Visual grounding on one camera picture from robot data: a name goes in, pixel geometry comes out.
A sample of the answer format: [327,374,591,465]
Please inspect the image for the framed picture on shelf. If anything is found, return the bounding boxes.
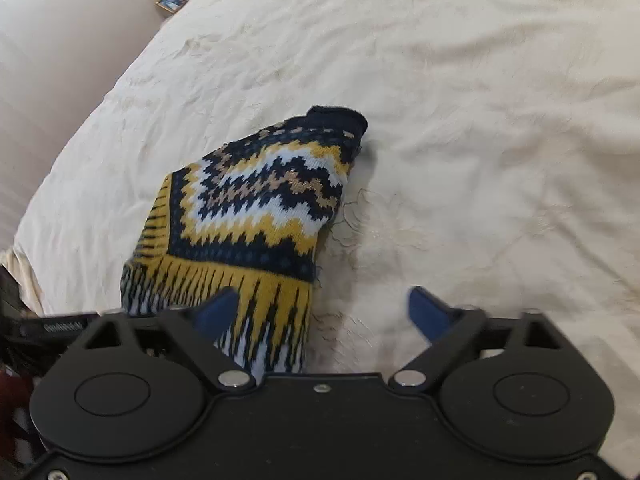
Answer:
[155,0,188,14]

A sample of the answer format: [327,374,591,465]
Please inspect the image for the cream bedspread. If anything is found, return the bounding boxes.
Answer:
[2,0,639,477]

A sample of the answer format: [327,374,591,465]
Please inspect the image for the patterned knit sweater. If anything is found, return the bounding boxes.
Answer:
[120,106,368,377]

